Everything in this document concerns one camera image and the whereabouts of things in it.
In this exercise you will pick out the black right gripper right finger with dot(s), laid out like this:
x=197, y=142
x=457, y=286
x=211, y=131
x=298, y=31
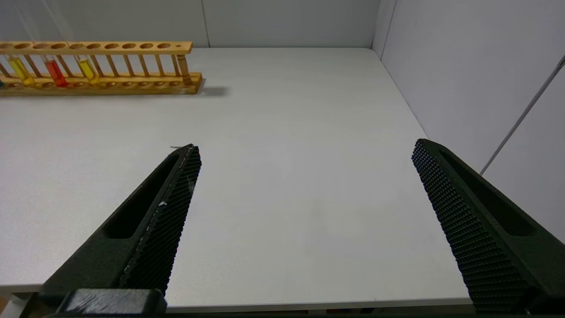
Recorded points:
x=485, y=247

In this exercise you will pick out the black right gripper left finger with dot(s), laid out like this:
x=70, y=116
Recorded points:
x=150, y=238

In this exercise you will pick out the yellow pigment test tube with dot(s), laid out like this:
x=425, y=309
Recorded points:
x=88, y=70
x=20, y=70

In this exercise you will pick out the wooden test tube rack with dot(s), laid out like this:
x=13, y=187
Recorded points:
x=185, y=86

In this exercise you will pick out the red pigment test tube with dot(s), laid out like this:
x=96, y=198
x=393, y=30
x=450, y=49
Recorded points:
x=56, y=74

